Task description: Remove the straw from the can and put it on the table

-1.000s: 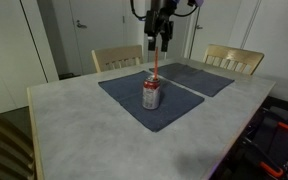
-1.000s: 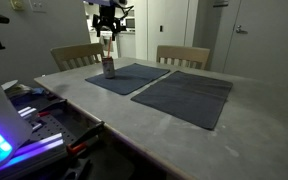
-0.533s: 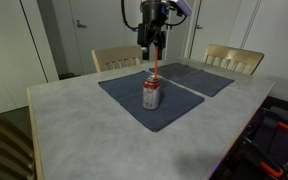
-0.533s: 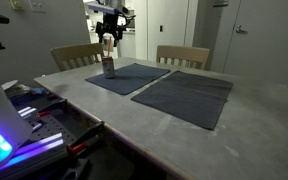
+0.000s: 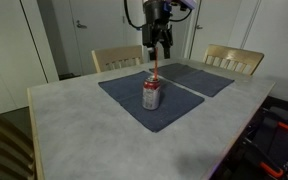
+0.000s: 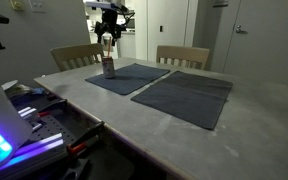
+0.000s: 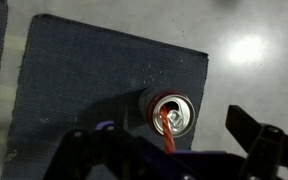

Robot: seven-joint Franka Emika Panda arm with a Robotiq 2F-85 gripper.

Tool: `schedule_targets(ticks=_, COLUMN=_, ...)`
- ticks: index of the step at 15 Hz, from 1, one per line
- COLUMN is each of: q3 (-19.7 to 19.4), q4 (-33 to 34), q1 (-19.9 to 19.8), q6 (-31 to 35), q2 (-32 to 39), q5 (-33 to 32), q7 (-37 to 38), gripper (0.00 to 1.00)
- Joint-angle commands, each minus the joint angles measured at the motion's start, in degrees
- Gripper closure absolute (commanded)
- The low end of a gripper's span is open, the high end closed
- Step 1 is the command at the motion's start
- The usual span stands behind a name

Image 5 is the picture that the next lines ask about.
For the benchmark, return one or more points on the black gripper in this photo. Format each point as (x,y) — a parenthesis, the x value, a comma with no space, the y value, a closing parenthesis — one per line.
(156,15)

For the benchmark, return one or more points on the red striped straw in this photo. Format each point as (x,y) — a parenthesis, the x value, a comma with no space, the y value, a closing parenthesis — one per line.
(156,66)

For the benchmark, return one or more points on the red silver soda can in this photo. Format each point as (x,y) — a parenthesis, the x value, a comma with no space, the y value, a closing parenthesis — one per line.
(151,95)

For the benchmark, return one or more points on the light wooden slat-back chair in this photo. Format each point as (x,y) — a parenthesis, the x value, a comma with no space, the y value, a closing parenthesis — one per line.
(117,53)
(4,143)
(234,55)

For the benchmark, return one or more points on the blue cloth placemat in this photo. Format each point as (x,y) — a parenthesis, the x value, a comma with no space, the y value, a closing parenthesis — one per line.
(197,80)
(174,103)

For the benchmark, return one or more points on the white door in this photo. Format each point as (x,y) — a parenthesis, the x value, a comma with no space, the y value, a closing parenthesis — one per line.
(100,40)
(217,30)

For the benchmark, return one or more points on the black equipment stand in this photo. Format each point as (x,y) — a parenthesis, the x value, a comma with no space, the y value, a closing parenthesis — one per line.
(267,140)

